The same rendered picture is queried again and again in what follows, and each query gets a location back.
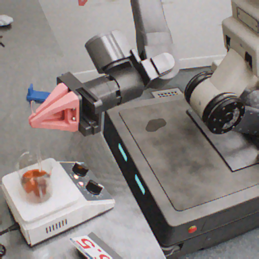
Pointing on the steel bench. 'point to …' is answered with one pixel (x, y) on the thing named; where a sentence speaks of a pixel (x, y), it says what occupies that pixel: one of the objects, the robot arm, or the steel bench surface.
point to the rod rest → (36, 94)
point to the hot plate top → (63, 196)
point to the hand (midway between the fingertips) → (34, 121)
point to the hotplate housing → (62, 222)
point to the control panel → (85, 183)
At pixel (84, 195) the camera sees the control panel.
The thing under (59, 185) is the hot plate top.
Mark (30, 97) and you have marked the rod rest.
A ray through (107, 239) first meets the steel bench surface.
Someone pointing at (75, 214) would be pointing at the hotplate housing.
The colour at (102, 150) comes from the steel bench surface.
